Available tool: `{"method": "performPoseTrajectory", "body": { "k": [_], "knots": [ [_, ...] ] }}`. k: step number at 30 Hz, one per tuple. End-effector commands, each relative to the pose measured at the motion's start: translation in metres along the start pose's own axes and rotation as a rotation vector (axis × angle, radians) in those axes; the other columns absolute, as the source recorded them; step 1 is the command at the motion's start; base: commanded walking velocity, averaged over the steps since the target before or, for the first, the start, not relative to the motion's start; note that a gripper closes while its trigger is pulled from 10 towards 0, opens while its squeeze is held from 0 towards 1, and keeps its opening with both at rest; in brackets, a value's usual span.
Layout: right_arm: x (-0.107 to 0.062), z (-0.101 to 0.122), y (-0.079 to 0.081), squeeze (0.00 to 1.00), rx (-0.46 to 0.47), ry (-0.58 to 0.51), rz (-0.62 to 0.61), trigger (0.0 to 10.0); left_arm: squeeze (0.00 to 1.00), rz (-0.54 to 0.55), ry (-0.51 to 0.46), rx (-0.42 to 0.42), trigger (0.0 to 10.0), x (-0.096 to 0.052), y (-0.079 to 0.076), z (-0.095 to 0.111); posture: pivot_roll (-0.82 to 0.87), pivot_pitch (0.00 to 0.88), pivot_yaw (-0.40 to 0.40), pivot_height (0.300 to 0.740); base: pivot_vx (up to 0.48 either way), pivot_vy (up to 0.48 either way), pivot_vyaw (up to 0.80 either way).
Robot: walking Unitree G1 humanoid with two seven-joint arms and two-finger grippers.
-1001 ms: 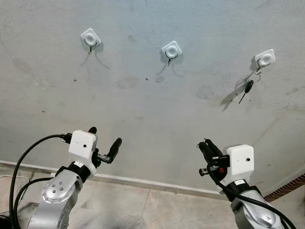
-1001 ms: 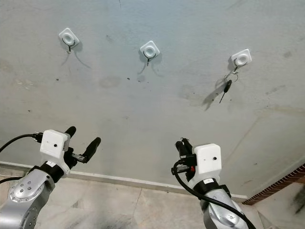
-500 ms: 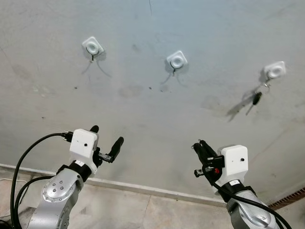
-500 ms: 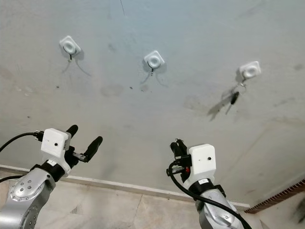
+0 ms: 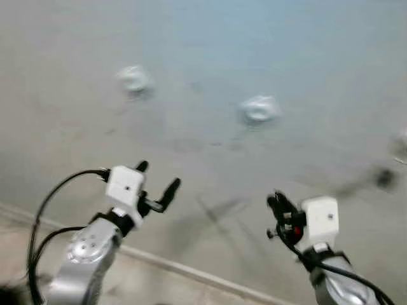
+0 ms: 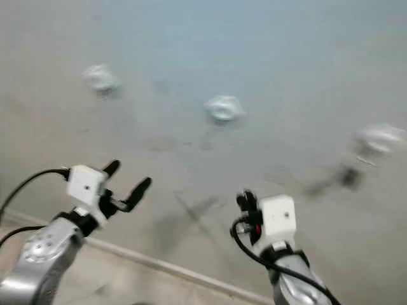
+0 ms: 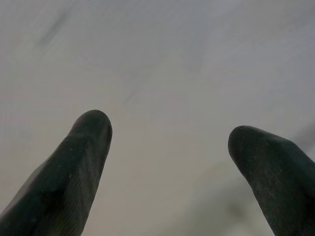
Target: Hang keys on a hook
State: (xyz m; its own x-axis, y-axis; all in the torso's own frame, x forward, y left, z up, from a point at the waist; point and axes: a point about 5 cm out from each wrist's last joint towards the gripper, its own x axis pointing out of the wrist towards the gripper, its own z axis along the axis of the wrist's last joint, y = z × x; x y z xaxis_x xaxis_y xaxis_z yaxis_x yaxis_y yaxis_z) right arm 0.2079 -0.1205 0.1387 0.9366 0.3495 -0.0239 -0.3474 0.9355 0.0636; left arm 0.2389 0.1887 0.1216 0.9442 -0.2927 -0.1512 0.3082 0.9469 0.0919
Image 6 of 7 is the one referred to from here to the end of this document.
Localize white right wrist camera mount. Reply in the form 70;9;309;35
257;194;297;247

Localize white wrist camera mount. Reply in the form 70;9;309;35
66;164;109;212
257;194;297;247

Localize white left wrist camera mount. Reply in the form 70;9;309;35
66;164;109;212

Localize long black left arm cable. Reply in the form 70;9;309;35
0;166;72;218

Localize white round wall hook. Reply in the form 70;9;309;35
81;63;121;97
203;95;246;125
352;123;407;158

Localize short black left arm cable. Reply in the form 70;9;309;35
0;224;56;247

